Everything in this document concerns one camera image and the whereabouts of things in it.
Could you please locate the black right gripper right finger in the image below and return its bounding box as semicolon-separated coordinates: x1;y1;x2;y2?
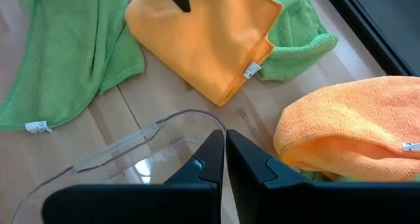
225;129;420;224

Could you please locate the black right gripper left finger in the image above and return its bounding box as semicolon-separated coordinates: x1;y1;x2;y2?
41;129;225;224

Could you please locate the clear plastic basket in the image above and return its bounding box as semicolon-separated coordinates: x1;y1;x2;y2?
11;108;227;224

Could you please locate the orange microfiber towel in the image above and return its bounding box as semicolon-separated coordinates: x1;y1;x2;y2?
124;0;284;107
272;75;420;183

